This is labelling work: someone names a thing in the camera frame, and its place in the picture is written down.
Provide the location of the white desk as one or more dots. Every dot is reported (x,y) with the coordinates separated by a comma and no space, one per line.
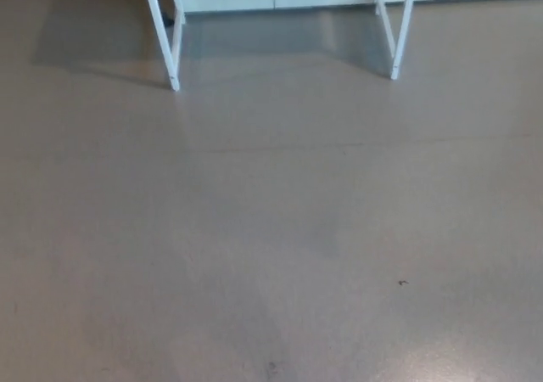
(174,59)

